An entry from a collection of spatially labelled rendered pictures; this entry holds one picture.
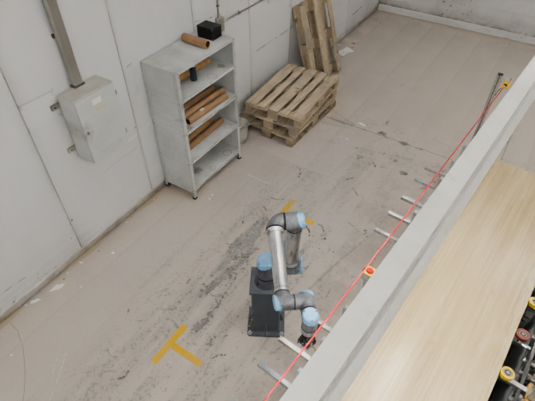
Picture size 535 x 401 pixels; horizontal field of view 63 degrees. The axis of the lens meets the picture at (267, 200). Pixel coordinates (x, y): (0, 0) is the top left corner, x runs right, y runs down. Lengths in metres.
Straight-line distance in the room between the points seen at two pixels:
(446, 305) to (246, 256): 2.02
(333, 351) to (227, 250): 3.44
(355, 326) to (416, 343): 1.88
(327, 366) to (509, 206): 3.21
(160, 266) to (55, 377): 1.28
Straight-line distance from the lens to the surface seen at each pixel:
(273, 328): 3.91
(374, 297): 1.24
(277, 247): 2.68
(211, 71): 4.77
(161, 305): 4.21
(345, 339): 1.16
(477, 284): 3.46
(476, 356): 3.14
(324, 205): 4.95
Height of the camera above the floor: 3.47
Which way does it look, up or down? 44 degrees down
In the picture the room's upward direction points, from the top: straight up
